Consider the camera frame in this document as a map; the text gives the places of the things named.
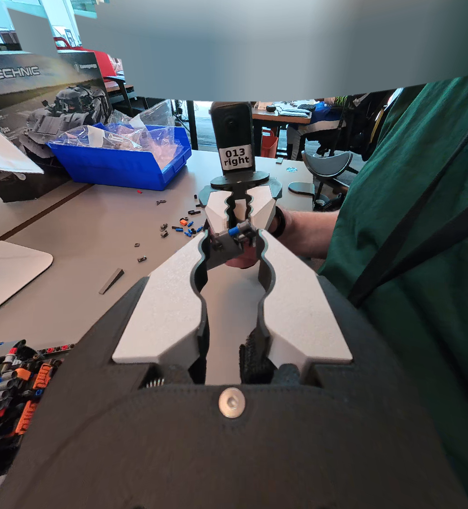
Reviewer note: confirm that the black lego set box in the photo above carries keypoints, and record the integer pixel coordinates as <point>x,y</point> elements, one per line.
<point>39,99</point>

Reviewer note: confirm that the partly built lego car model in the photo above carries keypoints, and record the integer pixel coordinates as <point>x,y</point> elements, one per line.
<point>11,389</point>

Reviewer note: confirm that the white book stand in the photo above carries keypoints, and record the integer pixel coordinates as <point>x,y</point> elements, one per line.
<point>7,270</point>

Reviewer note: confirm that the person's right hand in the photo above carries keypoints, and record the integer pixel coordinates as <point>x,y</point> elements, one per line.
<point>289,230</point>

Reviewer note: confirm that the grey office chair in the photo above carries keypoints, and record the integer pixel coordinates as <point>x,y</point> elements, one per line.
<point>325,165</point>

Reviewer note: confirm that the scatter of small lego pins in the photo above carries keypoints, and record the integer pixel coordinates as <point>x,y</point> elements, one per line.
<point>186,228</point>

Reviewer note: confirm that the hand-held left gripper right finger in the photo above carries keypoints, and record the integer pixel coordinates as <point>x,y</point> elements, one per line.
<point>305,318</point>

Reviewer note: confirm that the person's right forearm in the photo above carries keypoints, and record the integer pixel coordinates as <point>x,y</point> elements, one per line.
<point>313,234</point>

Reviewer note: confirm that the orange waste bin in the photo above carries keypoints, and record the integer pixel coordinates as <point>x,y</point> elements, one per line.
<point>269,143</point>

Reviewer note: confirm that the long grey lego slope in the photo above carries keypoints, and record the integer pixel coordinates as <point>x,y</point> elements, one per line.
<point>110,280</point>

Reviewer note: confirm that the person's green shirt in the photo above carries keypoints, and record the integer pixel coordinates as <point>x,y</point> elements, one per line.
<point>417,199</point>

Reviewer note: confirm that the dark grey lego wedge panel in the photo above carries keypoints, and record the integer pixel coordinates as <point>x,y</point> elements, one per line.
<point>226,248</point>

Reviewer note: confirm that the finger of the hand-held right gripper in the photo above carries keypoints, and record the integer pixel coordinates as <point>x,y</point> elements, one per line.
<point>218,210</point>
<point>264,206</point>

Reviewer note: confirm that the lego instruction booklet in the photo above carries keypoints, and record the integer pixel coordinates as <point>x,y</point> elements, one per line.
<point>3,151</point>

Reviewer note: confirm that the small blue bin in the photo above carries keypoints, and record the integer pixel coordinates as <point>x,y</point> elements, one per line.
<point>118,171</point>

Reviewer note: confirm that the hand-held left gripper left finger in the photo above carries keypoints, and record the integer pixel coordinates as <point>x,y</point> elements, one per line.
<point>158,318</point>

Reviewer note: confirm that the clear plastic bags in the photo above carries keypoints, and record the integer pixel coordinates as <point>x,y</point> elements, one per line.
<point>130,131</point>

